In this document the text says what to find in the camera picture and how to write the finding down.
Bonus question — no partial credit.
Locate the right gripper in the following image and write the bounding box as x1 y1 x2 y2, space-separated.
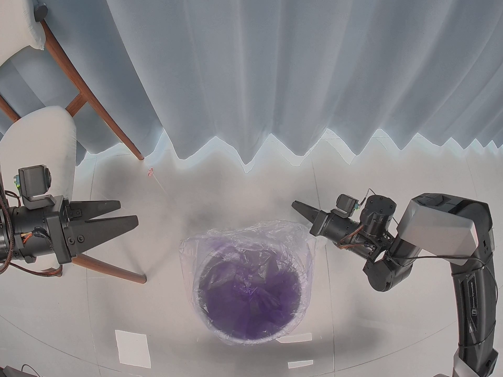
310 209 365 251

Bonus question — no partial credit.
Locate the black cable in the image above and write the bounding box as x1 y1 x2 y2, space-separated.
387 250 488 268

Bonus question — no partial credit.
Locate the pale blue curtain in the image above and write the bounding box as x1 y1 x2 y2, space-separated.
0 0 503 176

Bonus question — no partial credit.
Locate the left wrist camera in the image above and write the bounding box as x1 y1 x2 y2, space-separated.
14 164 65 211

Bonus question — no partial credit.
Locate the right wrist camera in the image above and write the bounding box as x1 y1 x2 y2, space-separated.
335 194 359 215

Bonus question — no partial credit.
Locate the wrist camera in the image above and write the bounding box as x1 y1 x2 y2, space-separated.
14 164 65 211
335 194 359 215

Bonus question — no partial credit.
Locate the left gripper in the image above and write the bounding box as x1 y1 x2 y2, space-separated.
8 199 140 265

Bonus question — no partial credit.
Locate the white trash bin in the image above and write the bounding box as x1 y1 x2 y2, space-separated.
193 240 311 346

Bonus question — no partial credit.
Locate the white cushioned wooden chair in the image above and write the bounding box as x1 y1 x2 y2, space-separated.
0 0 147 284

